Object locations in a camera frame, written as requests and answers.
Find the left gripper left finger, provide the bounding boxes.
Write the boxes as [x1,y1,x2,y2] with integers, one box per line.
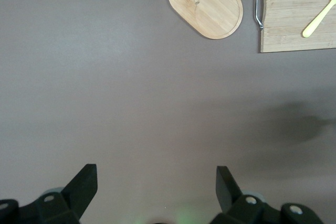
[19,164,99,224]

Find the wooden cup rack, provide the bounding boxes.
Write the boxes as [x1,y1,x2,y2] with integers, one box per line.
[167,0,244,40]

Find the yellow plastic fork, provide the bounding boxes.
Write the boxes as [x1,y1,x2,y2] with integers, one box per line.
[302,0,336,38]

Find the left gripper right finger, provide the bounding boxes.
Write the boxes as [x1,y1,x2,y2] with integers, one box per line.
[211,166,279,224]

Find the wooden cutting board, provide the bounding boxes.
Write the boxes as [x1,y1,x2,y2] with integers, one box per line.
[254,0,336,53]

